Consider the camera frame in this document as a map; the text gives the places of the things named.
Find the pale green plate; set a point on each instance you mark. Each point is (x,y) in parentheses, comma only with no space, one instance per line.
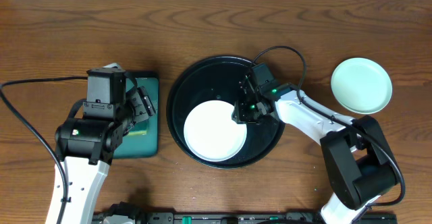
(360,76)

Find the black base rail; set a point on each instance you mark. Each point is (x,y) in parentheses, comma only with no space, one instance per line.
(170,218)

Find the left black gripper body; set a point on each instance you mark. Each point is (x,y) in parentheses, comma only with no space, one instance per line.
(142,103)

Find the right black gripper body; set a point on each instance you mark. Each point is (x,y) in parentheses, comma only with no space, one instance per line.
(244,112)

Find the green yellow sponge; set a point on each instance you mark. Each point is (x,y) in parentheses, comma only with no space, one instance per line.
(139,129)

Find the dark rectangular water tray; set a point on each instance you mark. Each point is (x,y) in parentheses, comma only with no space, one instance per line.
(144,146)

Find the white plate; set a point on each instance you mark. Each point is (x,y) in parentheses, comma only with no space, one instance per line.
(211,133)

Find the round black serving tray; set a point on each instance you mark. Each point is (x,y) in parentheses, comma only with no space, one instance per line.
(218,78)

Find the mint green plate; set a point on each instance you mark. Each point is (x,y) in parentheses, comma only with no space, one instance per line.
(363,104)

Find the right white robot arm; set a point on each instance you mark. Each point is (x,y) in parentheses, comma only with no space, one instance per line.
(359,162)

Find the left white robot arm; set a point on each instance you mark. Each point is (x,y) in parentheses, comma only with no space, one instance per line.
(110,123)

